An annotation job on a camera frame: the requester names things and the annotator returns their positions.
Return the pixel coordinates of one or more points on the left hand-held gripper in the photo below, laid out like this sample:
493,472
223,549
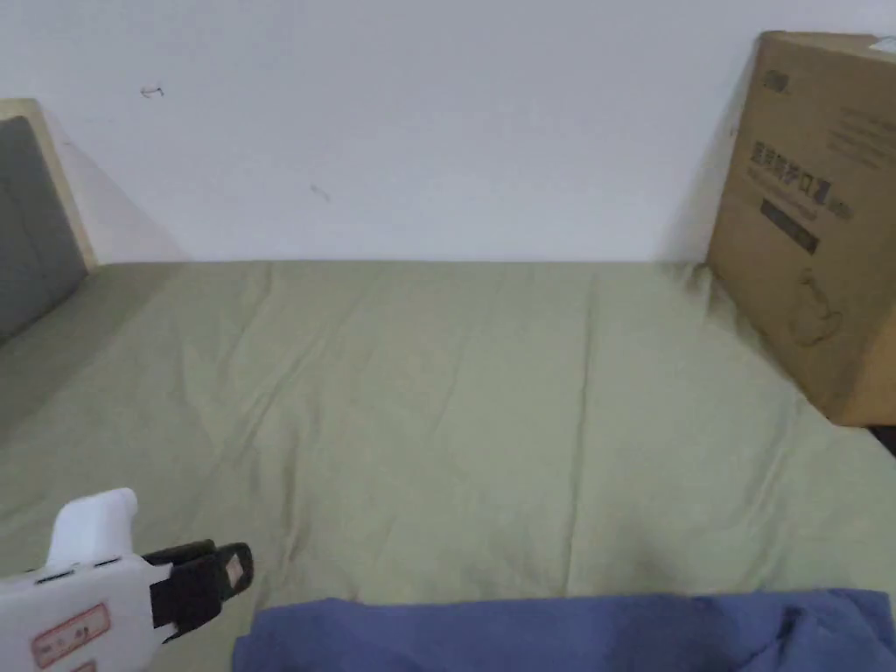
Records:
77,602

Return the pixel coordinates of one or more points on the bed with pale green sheet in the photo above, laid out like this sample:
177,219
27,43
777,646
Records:
434,420

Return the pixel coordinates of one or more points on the blue shirt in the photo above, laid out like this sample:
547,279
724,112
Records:
560,633

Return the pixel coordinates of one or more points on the grey padded headboard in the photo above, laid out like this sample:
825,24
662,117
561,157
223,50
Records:
31,224

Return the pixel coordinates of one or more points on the large brown cardboard carton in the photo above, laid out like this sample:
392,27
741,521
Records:
812,210

